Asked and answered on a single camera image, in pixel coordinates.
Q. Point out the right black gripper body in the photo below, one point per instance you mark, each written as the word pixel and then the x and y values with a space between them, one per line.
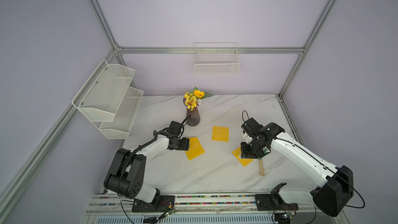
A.
pixel 253 149

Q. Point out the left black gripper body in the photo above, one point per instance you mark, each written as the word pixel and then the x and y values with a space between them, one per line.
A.
pixel 181 144

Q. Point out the yellow envelope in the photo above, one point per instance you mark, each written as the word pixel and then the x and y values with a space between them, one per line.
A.
pixel 237 155
pixel 195 148
pixel 220 134

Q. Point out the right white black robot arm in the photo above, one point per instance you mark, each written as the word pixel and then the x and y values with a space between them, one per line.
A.
pixel 332 188

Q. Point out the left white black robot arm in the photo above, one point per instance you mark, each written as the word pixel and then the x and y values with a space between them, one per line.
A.
pixel 126 174

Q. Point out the dark ribbed vase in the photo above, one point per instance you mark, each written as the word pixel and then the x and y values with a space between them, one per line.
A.
pixel 194 119

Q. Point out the yellow artificial flowers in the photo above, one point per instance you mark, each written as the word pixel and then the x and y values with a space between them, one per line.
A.
pixel 192 99

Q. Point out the green head wooden hammer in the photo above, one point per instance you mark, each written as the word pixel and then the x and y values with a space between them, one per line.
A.
pixel 261 167

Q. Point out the white mesh lower shelf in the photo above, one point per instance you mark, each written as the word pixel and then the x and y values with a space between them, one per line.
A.
pixel 121 126

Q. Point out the white mesh shelf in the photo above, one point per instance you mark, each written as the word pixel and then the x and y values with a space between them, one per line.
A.
pixel 121 126
pixel 100 97

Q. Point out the white mesh upper shelf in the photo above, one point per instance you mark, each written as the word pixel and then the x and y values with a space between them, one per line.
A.
pixel 100 97

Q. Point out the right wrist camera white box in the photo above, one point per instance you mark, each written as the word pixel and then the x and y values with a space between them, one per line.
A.
pixel 247 138

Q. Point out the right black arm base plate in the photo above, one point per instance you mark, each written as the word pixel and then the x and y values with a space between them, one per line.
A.
pixel 272 202

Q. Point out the white wire wall basket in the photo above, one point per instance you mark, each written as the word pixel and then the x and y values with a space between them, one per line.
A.
pixel 216 58

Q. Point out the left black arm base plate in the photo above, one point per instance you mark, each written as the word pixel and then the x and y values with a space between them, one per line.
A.
pixel 161 203

